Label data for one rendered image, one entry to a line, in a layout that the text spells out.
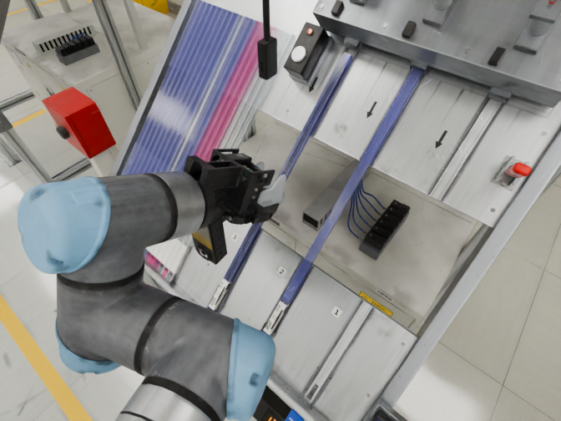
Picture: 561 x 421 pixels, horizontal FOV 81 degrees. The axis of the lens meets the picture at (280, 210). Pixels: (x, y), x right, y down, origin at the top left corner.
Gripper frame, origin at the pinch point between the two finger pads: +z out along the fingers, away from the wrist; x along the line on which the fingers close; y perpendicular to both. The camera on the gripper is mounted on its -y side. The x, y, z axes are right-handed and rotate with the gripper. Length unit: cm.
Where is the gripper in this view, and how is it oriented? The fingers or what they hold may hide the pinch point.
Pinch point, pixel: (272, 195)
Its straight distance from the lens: 56.0
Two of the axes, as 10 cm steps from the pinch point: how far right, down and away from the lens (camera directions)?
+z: 5.3, -1.7, 8.3
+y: 3.5, -8.5, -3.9
